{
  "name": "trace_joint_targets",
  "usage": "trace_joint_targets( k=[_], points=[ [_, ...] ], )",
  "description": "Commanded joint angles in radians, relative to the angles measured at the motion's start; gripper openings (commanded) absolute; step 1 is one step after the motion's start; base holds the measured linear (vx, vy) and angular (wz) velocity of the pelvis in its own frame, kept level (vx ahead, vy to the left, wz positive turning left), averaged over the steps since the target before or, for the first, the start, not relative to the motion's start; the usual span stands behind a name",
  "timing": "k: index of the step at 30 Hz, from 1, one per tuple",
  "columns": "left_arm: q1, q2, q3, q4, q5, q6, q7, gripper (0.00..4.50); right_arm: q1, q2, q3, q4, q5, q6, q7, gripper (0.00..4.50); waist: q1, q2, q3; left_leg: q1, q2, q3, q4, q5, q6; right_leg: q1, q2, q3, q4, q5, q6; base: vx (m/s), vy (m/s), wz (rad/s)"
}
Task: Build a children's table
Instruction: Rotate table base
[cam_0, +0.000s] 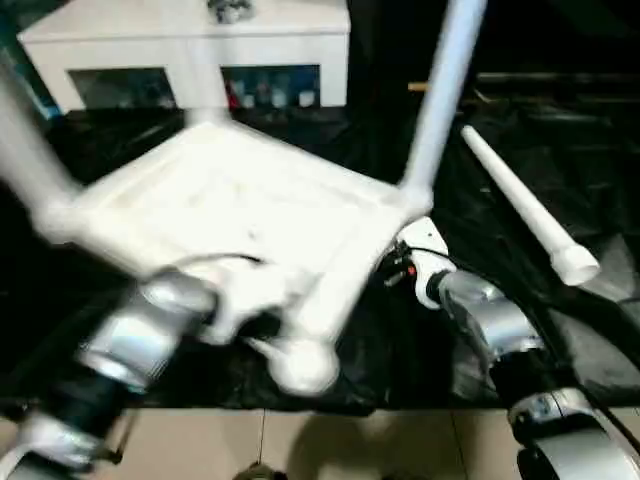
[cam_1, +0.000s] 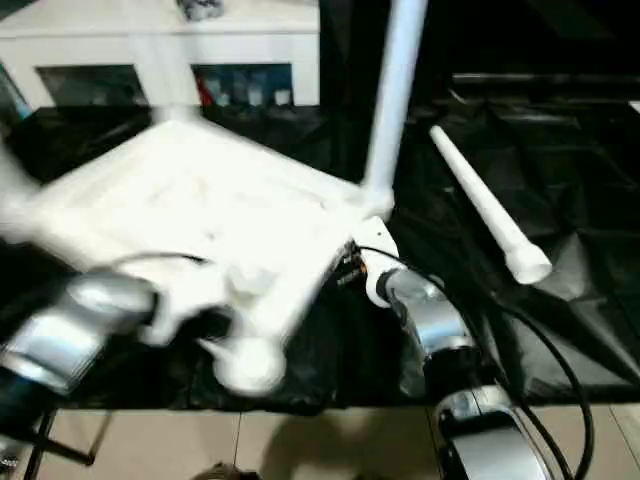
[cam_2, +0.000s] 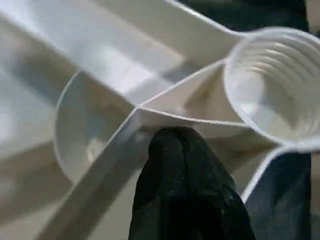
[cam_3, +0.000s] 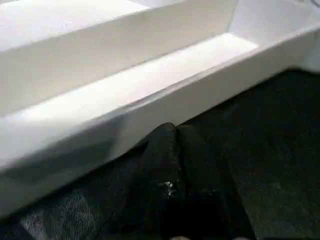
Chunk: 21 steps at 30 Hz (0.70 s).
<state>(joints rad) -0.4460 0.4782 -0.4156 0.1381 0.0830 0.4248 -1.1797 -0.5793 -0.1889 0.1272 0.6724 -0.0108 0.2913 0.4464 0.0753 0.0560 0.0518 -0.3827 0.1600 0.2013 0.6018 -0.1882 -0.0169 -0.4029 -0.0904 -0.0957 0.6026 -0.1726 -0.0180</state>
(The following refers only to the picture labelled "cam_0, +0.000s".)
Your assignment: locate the white plastic table leg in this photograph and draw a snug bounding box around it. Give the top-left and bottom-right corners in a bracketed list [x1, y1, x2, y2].
[397, 0, 489, 201]
[0, 64, 86, 216]
[184, 34, 234, 132]
[460, 124, 601, 287]

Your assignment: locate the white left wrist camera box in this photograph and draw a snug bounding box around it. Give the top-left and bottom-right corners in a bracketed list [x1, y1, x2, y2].
[199, 264, 301, 346]

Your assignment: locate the black left robot foot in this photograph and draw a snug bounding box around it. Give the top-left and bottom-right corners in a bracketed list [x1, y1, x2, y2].
[234, 462, 286, 480]

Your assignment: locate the black glossy tv stand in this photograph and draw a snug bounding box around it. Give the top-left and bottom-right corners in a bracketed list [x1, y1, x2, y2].
[474, 72, 640, 104]

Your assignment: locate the white upturned plastic table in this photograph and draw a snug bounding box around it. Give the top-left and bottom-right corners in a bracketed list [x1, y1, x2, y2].
[39, 119, 436, 396]

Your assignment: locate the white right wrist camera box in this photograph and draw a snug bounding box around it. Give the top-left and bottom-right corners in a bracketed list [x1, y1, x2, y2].
[399, 217, 451, 309]

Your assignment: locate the black glossy mat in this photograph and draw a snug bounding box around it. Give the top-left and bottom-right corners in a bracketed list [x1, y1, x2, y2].
[0, 107, 640, 416]

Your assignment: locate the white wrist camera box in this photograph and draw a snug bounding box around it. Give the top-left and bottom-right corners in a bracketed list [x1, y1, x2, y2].
[199, 264, 301, 346]
[399, 217, 451, 309]

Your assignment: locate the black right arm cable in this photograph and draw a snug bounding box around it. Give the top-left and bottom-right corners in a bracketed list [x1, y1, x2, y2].
[402, 244, 640, 436]

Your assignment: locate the grey curtain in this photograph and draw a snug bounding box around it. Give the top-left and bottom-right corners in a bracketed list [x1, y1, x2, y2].
[0, 29, 56, 121]

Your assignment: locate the white glass-door cabinet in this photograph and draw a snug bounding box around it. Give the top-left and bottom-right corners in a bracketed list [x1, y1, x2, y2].
[17, 0, 351, 114]

